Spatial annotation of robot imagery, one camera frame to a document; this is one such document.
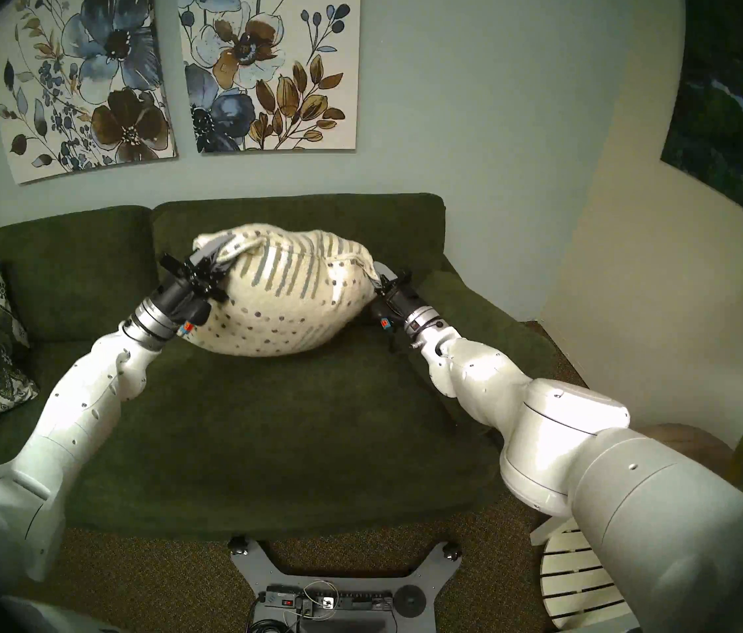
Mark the white slatted chair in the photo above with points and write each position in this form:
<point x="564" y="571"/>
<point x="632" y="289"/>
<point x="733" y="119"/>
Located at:
<point x="576" y="572"/>

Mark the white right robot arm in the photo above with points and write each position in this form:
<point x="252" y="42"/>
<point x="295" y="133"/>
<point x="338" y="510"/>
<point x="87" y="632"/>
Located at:
<point x="543" y="427"/>

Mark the forest waterfall wall picture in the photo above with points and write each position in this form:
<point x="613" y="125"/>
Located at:
<point x="727" y="124"/>

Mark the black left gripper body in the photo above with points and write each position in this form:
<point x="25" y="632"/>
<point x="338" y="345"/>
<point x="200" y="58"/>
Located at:
<point x="177" y="302"/>

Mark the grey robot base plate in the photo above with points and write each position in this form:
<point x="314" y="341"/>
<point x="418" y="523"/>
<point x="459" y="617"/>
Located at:
<point x="427" y="572"/>

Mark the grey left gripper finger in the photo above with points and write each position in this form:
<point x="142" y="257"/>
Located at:
<point x="213" y="250"/>

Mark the black round knob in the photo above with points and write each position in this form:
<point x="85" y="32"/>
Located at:
<point x="409" y="601"/>

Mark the dark green sofa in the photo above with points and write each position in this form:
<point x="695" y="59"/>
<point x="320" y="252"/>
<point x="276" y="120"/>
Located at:
<point x="246" y="440"/>

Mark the black power strip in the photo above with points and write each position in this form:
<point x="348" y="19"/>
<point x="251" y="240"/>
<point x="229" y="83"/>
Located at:
<point x="365" y="600"/>

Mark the floral canvas with blue flower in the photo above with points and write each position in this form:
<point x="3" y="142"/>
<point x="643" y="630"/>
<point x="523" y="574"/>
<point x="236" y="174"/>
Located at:
<point x="101" y="78"/>

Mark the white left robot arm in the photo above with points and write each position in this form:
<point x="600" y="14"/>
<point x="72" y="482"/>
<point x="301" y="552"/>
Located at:
<point x="81" y="401"/>

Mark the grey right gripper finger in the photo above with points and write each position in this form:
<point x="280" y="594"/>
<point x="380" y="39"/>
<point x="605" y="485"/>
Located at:
<point x="382" y="275"/>

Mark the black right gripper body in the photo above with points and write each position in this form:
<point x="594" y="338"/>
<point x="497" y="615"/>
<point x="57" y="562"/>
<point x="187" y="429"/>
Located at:
<point x="398" y="302"/>

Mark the floral canvas with brown leaves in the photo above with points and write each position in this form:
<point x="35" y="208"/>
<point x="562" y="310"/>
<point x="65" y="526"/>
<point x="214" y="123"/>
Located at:
<point x="266" y="64"/>

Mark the cream cushion with grey stripes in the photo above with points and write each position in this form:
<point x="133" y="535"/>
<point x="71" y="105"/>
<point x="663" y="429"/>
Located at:
<point x="279" y="295"/>

